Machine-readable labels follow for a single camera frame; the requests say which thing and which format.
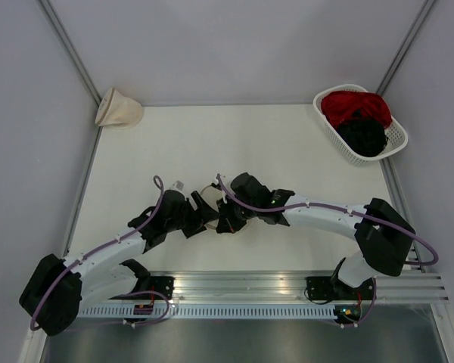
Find white plastic laundry basket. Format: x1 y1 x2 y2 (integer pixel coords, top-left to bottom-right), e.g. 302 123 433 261
313 84 408 166

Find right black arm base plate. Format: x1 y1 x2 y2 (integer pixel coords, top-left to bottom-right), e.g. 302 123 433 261
305 276 375 303

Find black bra in basket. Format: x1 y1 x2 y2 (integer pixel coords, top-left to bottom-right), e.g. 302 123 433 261
336 110 388 157

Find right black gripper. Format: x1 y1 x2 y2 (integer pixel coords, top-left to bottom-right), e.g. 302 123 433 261
217 192 259 233

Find white slotted cable duct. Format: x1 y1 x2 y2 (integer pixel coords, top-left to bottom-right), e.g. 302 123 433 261
78 302 336 320

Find aluminium mounting rail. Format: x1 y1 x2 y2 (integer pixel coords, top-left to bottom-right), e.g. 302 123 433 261
151 269 449 305

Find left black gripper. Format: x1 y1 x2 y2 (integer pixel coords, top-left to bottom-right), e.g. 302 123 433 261
166 191 219 238

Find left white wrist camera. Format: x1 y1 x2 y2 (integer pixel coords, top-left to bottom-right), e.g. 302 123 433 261
169 181 184 193

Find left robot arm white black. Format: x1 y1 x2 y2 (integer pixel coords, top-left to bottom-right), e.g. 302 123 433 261
19 189 219 336

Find red bra in basket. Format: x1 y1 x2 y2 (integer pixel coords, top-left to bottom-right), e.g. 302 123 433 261
321 91 392 129

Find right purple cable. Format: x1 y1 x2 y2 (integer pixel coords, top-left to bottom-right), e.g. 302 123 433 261
215 173 440 269

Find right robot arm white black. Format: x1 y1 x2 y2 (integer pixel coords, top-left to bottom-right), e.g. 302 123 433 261
216 172 415 299

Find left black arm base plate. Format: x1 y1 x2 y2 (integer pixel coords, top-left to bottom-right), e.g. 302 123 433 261
106 276 174 300

